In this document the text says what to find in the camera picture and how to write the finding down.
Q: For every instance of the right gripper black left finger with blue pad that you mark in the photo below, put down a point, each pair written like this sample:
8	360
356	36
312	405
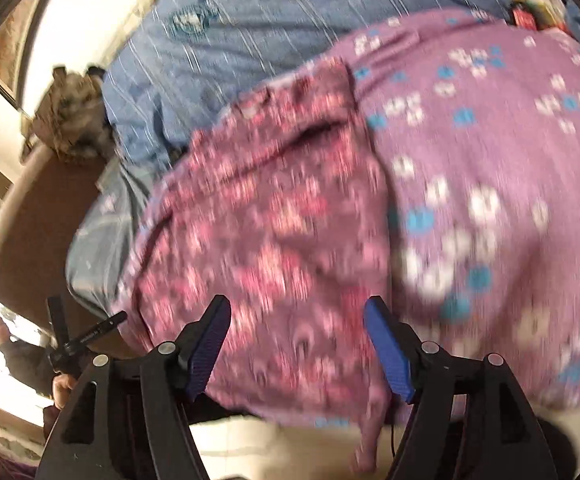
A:
125	419

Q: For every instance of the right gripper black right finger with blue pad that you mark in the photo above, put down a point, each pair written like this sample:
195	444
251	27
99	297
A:
470	418

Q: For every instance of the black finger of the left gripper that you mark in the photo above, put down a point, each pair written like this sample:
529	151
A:
68	347

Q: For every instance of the maroon floral small garment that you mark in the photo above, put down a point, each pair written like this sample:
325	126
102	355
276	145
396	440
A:
283	209

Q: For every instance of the pile of clothes and bags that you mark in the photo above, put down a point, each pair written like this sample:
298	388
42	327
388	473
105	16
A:
539	14

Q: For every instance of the brown patterned cloth bundle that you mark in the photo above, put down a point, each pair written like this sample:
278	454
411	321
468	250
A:
71	118

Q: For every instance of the purple floral bed sheet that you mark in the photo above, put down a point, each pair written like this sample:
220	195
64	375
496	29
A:
478	126

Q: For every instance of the blue plaid quilt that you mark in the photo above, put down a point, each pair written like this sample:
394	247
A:
188	59

